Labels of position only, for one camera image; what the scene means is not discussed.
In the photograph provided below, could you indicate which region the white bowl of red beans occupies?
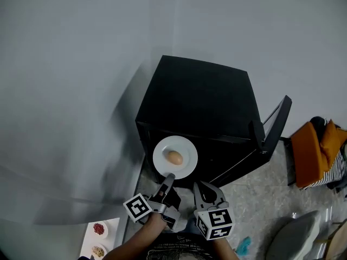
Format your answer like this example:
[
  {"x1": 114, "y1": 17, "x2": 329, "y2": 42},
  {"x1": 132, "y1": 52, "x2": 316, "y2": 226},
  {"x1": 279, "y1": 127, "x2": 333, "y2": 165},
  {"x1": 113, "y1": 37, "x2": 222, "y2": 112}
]
[{"x1": 92, "y1": 220, "x2": 110, "y2": 239}]

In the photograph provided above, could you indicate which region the black bag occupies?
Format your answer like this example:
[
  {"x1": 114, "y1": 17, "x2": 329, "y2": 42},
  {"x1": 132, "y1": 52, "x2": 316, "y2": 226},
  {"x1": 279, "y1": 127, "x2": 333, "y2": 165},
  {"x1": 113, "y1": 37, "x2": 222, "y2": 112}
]
[{"x1": 310, "y1": 115, "x2": 329, "y2": 130}]

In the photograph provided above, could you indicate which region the white bowl of tan beans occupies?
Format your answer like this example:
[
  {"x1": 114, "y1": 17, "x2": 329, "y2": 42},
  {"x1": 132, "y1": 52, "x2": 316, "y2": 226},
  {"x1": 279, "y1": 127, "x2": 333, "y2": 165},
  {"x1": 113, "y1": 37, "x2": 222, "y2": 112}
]
[{"x1": 90, "y1": 243, "x2": 108, "y2": 260}]

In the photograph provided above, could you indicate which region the white round plate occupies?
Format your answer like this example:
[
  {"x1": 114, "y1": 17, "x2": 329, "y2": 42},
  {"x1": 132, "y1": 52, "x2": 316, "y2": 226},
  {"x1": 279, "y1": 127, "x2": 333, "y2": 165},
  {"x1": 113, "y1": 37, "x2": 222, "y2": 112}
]
[{"x1": 152, "y1": 135, "x2": 199, "y2": 180}]

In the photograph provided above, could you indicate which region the brown egg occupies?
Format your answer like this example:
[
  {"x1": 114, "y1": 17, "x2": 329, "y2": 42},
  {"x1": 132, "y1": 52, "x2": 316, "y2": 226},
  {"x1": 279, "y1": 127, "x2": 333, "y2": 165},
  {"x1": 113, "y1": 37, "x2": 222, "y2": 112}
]
[{"x1": 165, "y1": 150, "x2": 184, "y2": 166}]

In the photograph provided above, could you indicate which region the white side table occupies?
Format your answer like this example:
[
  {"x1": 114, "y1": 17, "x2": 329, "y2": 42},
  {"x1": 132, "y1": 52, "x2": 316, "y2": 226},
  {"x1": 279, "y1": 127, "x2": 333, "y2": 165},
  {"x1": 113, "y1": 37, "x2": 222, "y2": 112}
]
[{"x1": 79, "y1": 217, "x2": 121, "y2": 260}]

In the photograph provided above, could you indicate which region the person's right forearm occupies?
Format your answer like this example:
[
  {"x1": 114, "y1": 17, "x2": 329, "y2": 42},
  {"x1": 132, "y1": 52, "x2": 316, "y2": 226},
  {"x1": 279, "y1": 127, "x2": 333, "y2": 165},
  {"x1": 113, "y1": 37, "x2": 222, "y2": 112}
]
[{"x1": 212, "y1": 236, "x2": 241, "y2": 260}]

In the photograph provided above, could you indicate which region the black bench frame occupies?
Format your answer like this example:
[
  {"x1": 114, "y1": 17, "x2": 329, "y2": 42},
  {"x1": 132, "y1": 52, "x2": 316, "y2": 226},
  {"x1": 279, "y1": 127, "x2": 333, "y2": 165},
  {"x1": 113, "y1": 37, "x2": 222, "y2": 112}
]
[{"x1": 282, "y1": 136, "x2": 298, "y2": 187}]

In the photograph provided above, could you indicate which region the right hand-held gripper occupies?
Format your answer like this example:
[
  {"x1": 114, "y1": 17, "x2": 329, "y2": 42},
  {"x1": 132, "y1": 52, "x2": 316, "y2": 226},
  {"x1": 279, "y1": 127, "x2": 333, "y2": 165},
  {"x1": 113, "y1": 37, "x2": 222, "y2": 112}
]
[{"x1": 192, "y1": 180, "x2": 235, "y2": 241}]

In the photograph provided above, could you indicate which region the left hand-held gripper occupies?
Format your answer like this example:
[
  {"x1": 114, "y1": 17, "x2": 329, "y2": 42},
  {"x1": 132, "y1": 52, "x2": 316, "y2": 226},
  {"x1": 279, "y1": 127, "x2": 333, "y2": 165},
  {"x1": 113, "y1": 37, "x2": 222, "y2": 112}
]
[{"x1": 123, "y1": 173, "x2": 182, "y2": 231}]

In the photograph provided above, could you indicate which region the black mini fridge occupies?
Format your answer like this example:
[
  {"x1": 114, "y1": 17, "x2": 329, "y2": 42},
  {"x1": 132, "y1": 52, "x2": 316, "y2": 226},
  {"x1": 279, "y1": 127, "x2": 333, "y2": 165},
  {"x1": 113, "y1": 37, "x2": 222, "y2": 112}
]
[{"x1": 134, "y1": 54, "x2": 293, "y2": 189}]

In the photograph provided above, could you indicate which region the striped black white fabric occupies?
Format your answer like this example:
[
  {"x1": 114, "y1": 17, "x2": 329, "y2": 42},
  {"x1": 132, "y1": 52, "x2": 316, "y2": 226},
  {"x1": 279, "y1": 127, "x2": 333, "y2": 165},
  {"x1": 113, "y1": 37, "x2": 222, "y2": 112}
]
[{"x1": 300, "y1": 144, "x2": 347, "y2": 191}]

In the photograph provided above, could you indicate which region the wooden chair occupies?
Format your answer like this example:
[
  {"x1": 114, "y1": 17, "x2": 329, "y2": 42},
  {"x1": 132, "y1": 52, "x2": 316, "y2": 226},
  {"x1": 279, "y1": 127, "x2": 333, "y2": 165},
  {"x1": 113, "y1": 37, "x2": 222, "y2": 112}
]
[{"x1": 315, "y1": 217, "x2": 347, "y2": 260}]

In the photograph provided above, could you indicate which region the grey chair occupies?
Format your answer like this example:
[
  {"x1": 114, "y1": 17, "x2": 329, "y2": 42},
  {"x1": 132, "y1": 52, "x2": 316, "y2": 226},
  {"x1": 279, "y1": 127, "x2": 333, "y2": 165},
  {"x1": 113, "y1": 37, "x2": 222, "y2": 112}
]
[{"x1": 265, "y1": 210, "x2": 322, "y2": 260}]

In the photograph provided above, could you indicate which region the person's black printed shirt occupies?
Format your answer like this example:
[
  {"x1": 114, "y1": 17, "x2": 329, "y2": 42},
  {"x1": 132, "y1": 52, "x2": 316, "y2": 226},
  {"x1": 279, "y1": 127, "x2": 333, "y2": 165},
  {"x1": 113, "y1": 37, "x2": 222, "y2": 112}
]
[{"x1": 145, "y1": 232, "x2": 218, "y2": 260}]

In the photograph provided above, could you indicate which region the person's left forearm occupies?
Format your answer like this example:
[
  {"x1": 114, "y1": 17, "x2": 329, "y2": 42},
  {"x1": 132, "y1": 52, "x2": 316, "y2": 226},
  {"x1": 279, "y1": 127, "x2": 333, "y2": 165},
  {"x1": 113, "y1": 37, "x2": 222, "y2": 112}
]
[{"x1": 101, "y1": 212, "x2": 169, "y2": 260}]

